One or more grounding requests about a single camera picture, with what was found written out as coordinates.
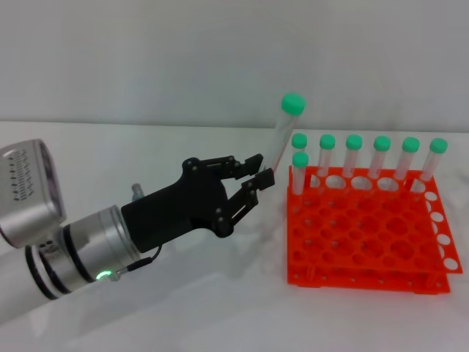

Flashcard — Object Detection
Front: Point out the orange plastic test tube rack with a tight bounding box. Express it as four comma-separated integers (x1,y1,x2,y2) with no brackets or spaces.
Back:
285,164,464,296

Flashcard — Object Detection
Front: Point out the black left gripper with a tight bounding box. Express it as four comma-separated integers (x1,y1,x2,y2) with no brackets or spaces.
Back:
120,153,276,254

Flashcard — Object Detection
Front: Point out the thin black left wrist cable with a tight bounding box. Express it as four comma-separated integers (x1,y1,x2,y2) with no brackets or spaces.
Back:
117,246,164,281

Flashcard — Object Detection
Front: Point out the green capped test tube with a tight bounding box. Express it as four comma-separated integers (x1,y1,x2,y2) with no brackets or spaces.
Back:
317,133,337,179
291,132,309,173
342,134,363,180
368,135,392,180
292,151,310,197
394,136,421,183
262,92,307,174
410,138,448,194

